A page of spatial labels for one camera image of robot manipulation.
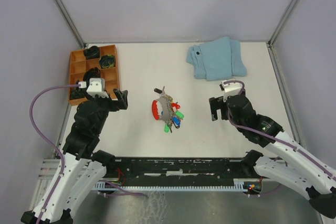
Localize orange compartment tray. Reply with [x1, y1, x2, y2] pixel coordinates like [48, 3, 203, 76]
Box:
[69, 45, 120, 99]

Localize black cable bundle top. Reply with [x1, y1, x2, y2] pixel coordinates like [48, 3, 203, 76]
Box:
[83, 46, 101, 59]

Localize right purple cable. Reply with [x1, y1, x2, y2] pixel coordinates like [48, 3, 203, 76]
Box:
[227, 79, 336, 198]

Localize red handled metal key organizer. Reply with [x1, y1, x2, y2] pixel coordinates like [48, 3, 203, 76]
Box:
[151, 96, 174, 122]

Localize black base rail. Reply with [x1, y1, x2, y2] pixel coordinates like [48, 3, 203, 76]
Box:
[103, 157, 260, 187]

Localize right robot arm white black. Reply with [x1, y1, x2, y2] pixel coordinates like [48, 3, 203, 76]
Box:
[209, 94, 335, 219]

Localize folded light blue cloth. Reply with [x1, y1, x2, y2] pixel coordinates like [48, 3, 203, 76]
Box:
[186, 37, 247, 81]

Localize blue key tag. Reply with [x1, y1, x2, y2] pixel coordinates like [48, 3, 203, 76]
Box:
[172, 117, 181, 129]

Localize green key tag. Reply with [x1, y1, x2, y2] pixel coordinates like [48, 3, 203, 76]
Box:
[164, 111, 184, 133]

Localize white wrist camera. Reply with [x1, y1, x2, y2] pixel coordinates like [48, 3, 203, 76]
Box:
[78, 78, 109, 98]
[219, 80, 245, 102]

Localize black red cable bundle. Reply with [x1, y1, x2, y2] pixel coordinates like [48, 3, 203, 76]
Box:
[82, 67, 102, 82]

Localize green black cable bundle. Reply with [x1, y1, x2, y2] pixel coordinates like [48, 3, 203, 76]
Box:
[98, 54, 116, 69]

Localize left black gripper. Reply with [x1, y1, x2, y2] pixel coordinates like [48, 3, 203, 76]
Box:
[83, 87, 128, 134]

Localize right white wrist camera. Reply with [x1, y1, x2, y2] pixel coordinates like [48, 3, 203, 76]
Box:
[219, 80, 245, 102]

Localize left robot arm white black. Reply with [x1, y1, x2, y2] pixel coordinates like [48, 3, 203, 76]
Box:
[21, 89, 128, 223]

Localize black cable bundle bottom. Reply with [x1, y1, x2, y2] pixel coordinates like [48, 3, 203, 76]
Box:
[69, 79, 87, 101]

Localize light blue cable duct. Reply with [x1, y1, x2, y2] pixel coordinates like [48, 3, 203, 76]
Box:
[91, 178, 260, 193]

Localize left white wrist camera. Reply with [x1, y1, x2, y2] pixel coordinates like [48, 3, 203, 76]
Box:
[78, 78, 109, 98]

